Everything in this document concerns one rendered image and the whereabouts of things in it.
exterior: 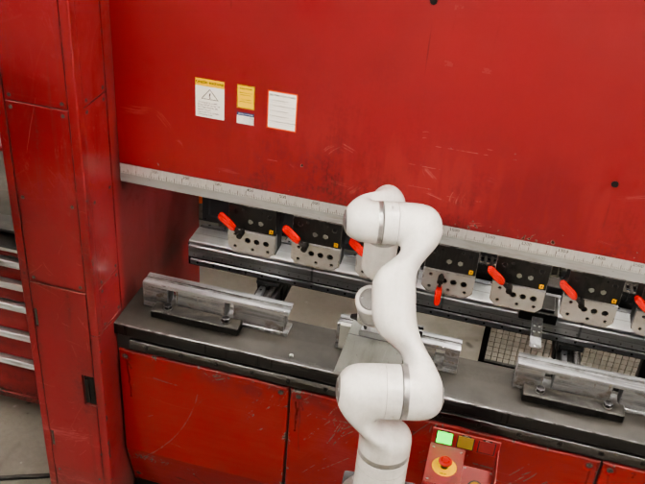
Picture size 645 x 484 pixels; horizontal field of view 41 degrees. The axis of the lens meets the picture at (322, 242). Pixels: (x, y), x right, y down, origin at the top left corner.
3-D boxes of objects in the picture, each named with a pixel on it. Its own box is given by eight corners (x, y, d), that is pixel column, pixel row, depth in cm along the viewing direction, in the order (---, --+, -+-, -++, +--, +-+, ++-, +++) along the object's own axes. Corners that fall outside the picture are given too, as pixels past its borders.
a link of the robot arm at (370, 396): (412, 471, 192) (426, 391, 179) (329, 467, 191) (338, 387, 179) (407, 431, 202) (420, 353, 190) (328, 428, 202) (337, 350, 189)
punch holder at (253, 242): (227, 249, 264) (227, 203, 255) (237, 235, 271) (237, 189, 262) (274, 258, 261) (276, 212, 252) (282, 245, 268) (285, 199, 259)
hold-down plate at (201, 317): (150, 317, 281) (150, 309, 280) (156, 307, 286) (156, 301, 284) (237, 336, 276) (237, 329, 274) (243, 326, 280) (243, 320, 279)
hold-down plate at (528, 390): (520, 400, 260) (522, 393, 258) (521, 389, 264) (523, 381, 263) (622, 423, 255) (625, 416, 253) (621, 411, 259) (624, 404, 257)
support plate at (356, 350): (333, 373, 247) (334, 370, 247) (353, 320, 269) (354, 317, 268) (394, 387, 244) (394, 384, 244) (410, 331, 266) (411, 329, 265)
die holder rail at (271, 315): (143, 304, 287) (142, 281, 282) (151, 294, 292) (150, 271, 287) (286, 336, 278) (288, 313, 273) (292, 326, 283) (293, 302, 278)
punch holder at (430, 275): (419, 289, 253) (427, 242, 244) (424, 274, 260) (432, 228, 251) (470, 300, 251) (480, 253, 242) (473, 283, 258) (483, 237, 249)
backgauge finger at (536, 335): (513, 346, 264) (517, 333, 262) (519, 299, 286) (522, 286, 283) (554, 354, 262) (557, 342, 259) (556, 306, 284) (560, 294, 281)
